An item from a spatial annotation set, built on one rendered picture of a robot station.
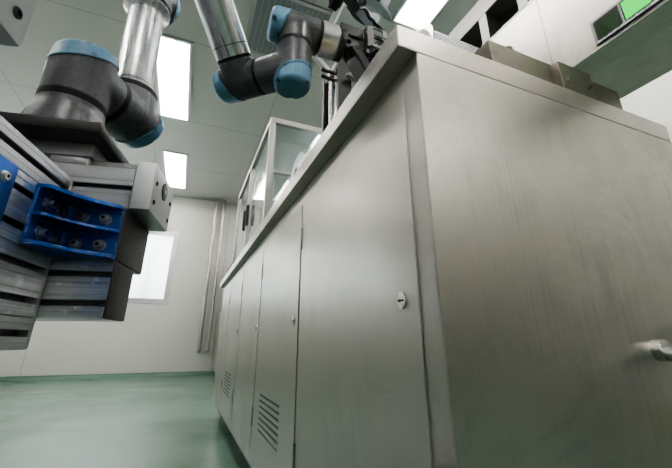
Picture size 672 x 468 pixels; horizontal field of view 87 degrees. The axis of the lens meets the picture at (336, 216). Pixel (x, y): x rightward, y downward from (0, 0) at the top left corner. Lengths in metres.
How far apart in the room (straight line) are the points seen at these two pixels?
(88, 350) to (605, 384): 6.05
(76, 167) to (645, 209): 0.98
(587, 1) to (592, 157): 0.58
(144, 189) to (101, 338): 5.58
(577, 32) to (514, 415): 0.98
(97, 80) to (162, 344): 5.46
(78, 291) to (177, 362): 5.50
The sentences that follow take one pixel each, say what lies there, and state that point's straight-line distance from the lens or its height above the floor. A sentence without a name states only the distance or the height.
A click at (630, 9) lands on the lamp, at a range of 1.14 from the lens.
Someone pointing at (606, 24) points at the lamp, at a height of 1.18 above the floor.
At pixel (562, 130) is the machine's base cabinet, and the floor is 0.80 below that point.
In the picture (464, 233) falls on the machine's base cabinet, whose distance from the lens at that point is 0.46.
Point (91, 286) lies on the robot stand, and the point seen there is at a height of 0.55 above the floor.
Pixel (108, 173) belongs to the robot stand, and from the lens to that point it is 0.73.
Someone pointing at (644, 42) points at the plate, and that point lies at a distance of 1.19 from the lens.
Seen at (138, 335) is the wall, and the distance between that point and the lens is 6.17.
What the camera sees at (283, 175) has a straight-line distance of 1.84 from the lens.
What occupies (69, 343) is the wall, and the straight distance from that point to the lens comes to 6.30.
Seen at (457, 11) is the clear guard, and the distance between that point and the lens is 1.68.
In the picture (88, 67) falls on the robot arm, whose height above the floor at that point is 0.97.
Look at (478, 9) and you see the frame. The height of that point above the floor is 1.62.
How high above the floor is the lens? 0.47
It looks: 20 degrees up
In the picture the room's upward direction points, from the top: straight up
